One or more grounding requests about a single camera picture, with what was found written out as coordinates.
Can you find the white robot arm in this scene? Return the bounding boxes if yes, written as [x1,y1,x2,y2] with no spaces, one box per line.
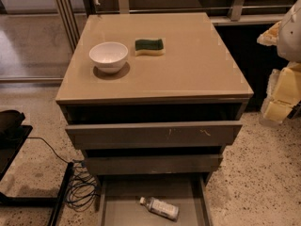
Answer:
[257,0,301,125]

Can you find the metal window frame posts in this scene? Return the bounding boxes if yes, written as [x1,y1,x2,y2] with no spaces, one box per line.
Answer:
[55,0,80,52]

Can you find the clear plastic water bottle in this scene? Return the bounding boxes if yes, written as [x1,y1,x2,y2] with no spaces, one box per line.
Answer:
[139,197,179,221]

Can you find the grey drawer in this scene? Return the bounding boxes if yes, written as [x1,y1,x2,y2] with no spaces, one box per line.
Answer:
[85,154,223,175]
[66,121,242,150]
[97,174,213,226]

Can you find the grey top drawer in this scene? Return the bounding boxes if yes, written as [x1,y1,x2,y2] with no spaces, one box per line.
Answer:
[66,121,242,150]

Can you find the grey middle drawer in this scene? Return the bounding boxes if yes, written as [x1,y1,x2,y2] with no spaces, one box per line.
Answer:
[85,154,223,175]

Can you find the metal railing shelf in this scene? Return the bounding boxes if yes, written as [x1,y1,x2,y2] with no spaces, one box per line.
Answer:
[86,0,296,24]

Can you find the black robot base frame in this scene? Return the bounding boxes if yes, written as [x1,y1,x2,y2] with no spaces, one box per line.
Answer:
[0,110,73,226]

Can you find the grey bottom drawer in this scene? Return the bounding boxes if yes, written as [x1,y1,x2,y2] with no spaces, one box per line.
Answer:
[97,174,213,226]

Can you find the grey drawer cabinet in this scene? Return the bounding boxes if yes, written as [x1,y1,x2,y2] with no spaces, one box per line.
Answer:
[55,12,255,226]

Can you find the white ceramic bowl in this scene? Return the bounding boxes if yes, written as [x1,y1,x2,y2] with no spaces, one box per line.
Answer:
[89,41,129,73]

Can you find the green yellow sponge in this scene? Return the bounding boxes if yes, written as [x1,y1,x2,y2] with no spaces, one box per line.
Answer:
[135,39,165,57]

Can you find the black coiled cables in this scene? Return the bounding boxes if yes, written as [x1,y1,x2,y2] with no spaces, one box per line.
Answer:
[27,137,102,213]

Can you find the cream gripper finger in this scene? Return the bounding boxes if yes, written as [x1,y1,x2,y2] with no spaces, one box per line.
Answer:
[257,22,281,46]
[261,62,301,123]

